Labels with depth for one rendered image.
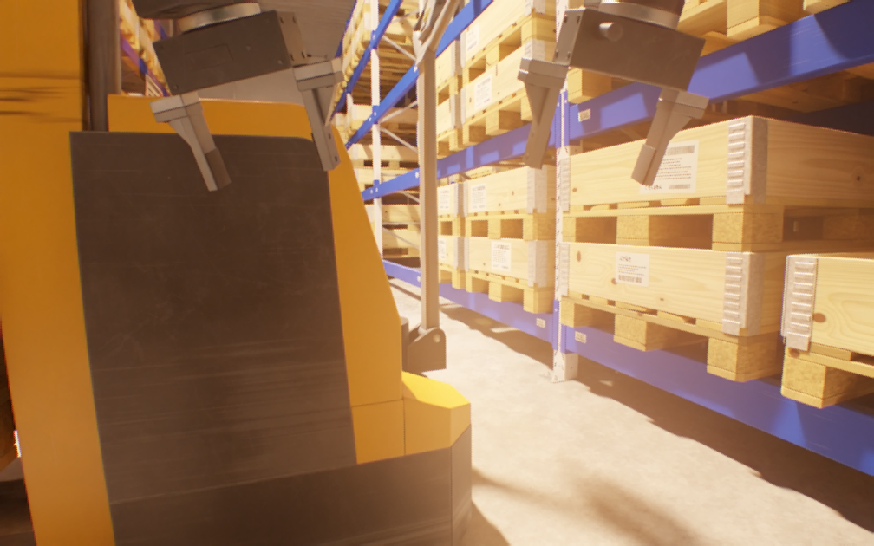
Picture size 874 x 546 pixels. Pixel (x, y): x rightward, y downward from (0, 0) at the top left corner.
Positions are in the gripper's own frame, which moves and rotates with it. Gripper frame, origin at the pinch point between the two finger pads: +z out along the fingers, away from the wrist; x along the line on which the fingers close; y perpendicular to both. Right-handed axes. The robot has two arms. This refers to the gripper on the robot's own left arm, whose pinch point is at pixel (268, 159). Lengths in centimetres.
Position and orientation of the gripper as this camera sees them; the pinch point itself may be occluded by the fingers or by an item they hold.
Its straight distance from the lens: 51.3
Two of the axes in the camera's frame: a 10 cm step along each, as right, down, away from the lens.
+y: 0.8, -5.0, 8.6
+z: 1.7, 8.6, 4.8
